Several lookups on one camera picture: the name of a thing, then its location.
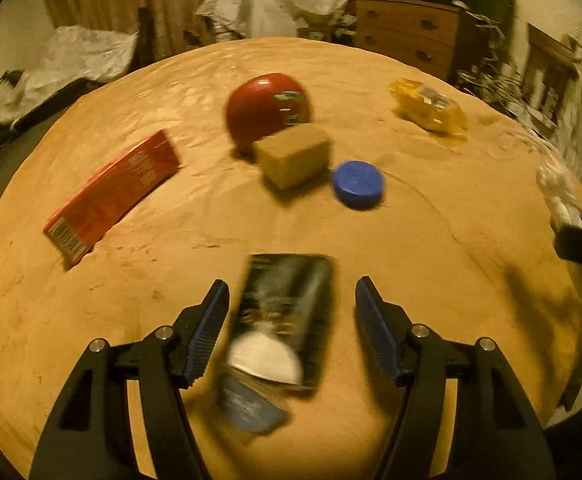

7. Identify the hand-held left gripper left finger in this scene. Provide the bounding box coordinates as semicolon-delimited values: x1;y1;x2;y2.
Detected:
30;279;230;480

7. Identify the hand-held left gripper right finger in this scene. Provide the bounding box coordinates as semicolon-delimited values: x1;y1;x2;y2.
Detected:
355;276;556;480

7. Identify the white tissue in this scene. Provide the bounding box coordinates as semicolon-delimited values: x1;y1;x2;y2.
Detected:
536;160;582;226

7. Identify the black snack packet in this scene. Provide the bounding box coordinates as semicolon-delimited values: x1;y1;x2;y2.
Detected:
216;252;336;433

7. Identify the blue plastic lid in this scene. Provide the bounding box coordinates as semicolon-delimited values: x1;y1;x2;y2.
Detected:
332;160;386;209

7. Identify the red carton box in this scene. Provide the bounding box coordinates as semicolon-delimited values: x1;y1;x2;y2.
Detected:
42;129;182;267

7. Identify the tan sponge block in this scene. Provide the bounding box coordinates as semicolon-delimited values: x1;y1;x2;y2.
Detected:
252;125;332;191

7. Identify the tangled dried plant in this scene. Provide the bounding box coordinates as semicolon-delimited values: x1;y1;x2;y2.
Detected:
456;5;526;106

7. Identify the yellow snack packet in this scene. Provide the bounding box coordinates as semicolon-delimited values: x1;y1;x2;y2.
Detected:
388;77;469;136

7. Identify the red round ball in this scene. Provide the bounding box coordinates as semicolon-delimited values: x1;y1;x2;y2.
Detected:
226;73;312;152

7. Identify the wooden dresser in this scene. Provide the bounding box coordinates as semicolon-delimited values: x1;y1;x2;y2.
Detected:
348;0;476;83

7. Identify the white plastic sheet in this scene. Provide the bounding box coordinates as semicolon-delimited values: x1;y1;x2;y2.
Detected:
0;25;139;123
196;0;396;41

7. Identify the black clip lamp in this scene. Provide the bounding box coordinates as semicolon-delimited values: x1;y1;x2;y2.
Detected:
0;70;26;111

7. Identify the beige curtain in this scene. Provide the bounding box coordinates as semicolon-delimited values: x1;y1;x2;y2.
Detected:
38;0;262;61

